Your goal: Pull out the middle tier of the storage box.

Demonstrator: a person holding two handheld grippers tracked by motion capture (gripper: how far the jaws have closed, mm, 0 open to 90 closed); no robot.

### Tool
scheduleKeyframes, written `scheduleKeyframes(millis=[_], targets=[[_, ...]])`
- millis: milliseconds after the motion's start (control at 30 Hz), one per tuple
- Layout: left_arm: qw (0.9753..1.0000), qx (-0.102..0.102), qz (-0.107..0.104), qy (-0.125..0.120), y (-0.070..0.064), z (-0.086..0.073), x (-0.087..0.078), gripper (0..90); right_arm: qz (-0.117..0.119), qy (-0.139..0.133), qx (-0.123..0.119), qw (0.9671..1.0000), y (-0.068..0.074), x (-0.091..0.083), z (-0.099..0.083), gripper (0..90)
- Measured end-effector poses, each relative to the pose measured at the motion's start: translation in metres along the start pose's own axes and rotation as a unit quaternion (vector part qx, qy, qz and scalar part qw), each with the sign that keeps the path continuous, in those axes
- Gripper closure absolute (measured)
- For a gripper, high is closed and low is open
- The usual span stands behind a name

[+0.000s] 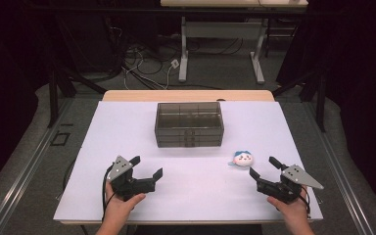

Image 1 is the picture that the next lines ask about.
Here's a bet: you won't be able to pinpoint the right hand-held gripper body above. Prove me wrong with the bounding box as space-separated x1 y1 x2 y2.
256 164 325 206

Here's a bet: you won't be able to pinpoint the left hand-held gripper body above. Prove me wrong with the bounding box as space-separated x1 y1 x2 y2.
106 155 157 202

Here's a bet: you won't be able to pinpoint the wooden table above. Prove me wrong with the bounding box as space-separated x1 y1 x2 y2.
59 89 315 226

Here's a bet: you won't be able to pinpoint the person's right hand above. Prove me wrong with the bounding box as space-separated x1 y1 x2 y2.
266 185 310 227

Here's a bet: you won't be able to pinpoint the black metal stand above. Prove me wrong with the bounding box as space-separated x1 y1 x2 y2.
47 13 107 128
272 65 327 133

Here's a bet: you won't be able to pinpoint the metal floor rail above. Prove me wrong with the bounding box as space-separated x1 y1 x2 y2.
0 97 74 235
302 101 375 235

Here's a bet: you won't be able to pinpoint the dark curtain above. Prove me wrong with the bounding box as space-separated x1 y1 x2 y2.
306 0 376 216
0 0 47 200

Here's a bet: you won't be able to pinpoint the person's left hand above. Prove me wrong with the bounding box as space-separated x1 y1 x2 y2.
102 181 147 226

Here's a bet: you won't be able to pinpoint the smoky clear plastic drawer cabinet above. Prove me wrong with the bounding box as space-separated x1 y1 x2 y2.
154 101 225 149

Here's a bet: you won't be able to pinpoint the white-legged desk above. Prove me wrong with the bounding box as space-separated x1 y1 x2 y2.
160 0 308 85

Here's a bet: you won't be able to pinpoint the white floor cable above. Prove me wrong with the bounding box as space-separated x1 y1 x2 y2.
122 48 177 91

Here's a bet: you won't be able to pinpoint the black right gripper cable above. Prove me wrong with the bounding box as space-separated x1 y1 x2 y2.
301 185 311 218

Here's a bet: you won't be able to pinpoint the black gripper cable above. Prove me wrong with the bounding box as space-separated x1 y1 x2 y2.
301 185 311 218
101 164 118 223

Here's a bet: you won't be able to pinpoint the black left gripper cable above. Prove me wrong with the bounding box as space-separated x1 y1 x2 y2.
101 164 118 223

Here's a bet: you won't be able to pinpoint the black floor cables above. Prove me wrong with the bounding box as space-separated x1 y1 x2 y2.
120 27 244 91

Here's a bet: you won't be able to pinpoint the white and blue plush toy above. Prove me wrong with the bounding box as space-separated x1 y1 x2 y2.
227 150 255 170

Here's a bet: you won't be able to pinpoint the white table board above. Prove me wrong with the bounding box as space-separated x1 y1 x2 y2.
52 100 324 223

